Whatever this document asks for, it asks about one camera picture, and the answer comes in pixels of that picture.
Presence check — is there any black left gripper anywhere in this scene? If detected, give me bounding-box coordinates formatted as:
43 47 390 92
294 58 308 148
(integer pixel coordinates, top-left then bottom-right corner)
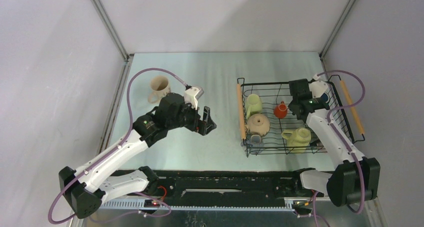
166 97 216 136

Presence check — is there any small red orange cup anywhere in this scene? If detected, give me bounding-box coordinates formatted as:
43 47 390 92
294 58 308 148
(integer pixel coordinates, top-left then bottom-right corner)
273 101 288 119

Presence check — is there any floral patterned cream mug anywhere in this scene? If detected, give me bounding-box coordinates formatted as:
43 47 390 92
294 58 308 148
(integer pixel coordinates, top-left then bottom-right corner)
147 75 171 104

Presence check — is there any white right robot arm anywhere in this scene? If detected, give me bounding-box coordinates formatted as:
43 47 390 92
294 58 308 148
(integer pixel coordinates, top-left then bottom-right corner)
288 78 381 207

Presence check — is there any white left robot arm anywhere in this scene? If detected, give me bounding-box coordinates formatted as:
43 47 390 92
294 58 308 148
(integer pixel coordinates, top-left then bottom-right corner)
58 93 217 219

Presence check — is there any dark blue mug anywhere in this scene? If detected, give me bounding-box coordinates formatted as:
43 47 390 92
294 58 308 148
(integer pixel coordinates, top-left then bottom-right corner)
320 93 330 104

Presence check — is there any yellow green faceted mug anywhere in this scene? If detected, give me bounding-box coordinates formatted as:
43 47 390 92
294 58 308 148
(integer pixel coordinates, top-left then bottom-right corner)
281 127 312 154

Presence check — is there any beige round speckled mug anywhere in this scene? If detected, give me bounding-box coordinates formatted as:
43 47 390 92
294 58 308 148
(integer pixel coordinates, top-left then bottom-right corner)
245 113 271 136

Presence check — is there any light green mug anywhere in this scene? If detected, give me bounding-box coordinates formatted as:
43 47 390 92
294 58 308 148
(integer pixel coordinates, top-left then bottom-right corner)
246 94 263 120

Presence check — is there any small grey blue cup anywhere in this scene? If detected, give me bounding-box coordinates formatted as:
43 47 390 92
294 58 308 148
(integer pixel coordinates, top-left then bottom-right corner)
249 134 263 147

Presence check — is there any black wire dish rack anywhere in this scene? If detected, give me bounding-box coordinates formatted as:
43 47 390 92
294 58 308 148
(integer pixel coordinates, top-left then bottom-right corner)
237 77 365 157

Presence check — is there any left wooden rack handle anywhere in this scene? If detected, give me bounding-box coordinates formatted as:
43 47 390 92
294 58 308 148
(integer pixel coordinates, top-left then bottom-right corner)
236 83 247 141

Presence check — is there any wooden rack handle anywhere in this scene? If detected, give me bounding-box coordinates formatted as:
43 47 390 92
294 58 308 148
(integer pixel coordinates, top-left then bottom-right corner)
236 83 247 141
340 80 365 135

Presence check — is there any right wooden rack handle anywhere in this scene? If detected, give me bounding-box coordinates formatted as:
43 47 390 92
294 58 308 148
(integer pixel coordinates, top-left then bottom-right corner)
340 80 365 135

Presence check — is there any aluminium slotted rail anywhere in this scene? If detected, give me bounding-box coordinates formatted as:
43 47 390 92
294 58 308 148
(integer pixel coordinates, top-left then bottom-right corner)
99 198 294 212

